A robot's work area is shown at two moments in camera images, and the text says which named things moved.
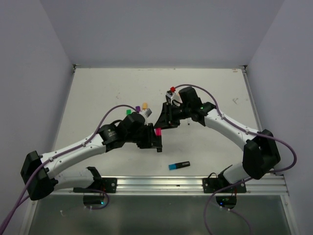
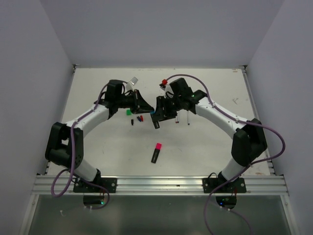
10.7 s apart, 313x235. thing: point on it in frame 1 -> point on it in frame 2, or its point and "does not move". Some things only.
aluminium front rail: (177, 186) does not move
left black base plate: (107, 184) does not move
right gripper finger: (172, 122) -> (168, 113)
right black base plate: (215, 185) does not move
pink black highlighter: (158, 131) -> (156, 153)
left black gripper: (151, 140) -> (139, 105)
